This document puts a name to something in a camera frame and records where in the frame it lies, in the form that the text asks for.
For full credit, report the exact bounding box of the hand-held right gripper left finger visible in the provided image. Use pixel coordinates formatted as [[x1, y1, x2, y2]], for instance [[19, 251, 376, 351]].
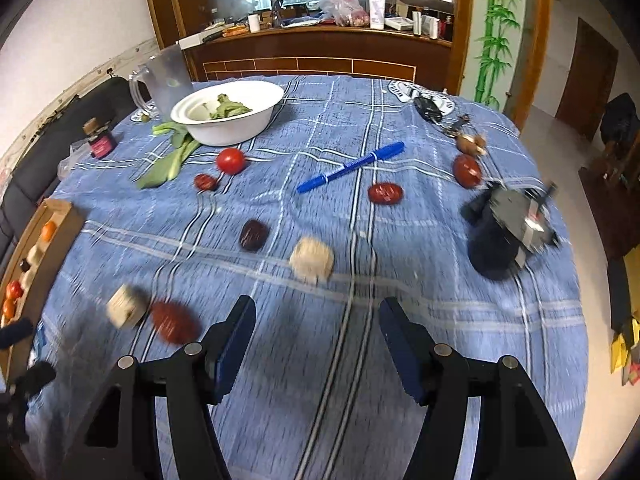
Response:
[[57, 295, 257, 480]]

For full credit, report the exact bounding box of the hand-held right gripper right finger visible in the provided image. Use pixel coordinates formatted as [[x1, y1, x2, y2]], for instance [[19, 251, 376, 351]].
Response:
[[378, 297, 576, 480]]

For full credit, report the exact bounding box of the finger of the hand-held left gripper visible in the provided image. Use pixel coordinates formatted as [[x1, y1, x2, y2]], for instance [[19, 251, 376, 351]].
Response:
[[0, 317, 35, 351], [7, 360, 57, 397]]

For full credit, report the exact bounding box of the brown cardboard box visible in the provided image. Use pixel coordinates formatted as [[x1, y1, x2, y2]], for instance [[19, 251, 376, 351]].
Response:
[[0, 197, 86, 381]]

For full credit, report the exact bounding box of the blue checked tablecloth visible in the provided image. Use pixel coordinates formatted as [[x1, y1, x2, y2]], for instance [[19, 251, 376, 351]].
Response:
[[25, 74, 588, 480]]

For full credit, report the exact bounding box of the black grey device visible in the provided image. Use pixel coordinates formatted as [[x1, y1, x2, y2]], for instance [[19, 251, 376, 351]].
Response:
[[461, 180, 561, 281]]

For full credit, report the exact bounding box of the black leather sofa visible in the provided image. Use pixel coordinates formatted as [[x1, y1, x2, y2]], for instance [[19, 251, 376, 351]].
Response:
[[0, 77, 128, 266]]

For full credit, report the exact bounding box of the crumpled clear plastic bag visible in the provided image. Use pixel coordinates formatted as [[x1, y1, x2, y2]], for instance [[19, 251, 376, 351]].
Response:
[[57, 142, 93, 178]]

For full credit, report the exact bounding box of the blue marker pen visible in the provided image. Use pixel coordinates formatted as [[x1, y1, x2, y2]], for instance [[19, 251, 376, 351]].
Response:
[[296, 141, 406, 194]]

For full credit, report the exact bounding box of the dark jar with red label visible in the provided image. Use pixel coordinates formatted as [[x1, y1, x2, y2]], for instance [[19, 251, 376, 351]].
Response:
[[82, 117, 117, 160]]

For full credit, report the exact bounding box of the white bowl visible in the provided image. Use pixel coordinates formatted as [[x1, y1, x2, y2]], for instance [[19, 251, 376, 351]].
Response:
[[170, 80, 286, 147]]

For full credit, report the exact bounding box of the yellow bag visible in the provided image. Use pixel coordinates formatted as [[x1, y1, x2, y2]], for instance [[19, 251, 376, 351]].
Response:
[[609, 317, 640, 376]]

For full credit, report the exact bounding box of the metal key bunch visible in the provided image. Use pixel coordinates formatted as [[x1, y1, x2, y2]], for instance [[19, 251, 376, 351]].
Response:
[[440, 114, 473, 138]]

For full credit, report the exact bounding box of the black car key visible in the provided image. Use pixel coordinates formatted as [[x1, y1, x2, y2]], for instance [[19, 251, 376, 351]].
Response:
[[414, 96, 445, 123]]

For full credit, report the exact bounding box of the dark wooden furniture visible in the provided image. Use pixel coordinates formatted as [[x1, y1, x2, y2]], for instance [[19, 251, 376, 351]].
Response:
[[577, 135, 640, 261]]

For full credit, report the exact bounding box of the clear plastic pitcher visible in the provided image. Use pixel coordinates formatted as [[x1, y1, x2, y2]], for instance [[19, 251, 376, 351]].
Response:
[[127, 42, 193, 116]]

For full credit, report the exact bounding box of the wooden counter cabinet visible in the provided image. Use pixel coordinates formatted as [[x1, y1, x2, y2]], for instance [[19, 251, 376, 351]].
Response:
[[140, 0, 476, 96]]

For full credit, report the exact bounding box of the long white box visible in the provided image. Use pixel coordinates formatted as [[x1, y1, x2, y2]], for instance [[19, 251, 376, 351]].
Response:
[[176, 30, 226, 52]]

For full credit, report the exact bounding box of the black chair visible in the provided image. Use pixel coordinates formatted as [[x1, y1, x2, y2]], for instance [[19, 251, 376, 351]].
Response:
[[599, 92, 640, 146]]

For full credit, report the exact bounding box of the brown wooden door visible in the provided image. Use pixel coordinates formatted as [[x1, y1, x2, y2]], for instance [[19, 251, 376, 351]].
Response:
[[555, 16, 621, 143]]

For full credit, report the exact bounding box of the white lotion tube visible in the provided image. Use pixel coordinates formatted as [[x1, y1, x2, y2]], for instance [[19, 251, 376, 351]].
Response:
[[366, 0, 387, 30]]

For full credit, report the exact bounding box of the filled clear plastic bag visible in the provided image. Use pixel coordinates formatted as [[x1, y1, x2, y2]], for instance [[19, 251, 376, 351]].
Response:
[[314, 0, 370, 28]]

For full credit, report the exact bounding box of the green bamboo wall decal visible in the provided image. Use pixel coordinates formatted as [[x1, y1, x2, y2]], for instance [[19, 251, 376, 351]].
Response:
[[472, 0, 523, 111]]

